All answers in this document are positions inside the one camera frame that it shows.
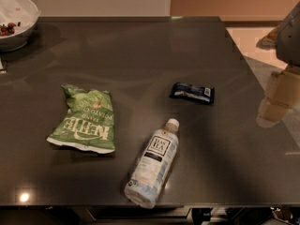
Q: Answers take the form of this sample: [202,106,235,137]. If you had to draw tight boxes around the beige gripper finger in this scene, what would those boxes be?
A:
[265,67,300,108]
[256,97,288,128]

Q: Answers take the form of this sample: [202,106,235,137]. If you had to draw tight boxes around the dark blue rxbar wrapper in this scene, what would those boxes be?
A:
[170,82,215,105]

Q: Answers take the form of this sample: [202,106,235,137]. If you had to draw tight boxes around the white tea bottle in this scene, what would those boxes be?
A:
[125,118,179,209]

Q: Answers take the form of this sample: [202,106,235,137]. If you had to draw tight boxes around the green kettle chips bag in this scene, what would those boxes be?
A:
[47,84,115,154]

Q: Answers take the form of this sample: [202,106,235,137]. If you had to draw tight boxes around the white bowl with fruit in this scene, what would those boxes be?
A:
[0,0,40,52]

